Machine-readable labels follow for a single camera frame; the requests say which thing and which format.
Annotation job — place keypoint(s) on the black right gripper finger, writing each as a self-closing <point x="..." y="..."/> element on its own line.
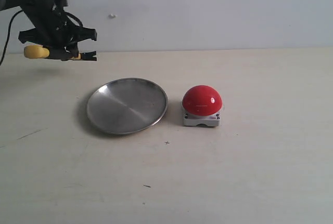
<point x="63" y="54"/>

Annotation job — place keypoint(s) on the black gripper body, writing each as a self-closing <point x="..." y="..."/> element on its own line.
<point x="53" y="26"/>

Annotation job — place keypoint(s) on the black yellow claw hammer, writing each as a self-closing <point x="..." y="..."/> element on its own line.
<point x="36" y="52"/>

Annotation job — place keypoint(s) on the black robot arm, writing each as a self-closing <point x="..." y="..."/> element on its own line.
<point x="56" y="33"/>

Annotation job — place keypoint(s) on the red dome push button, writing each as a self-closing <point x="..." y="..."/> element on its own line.
<point x="202" y="105"/>

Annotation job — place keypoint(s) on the round metal plate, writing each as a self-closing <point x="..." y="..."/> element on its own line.
<point x="126" y="106"/>

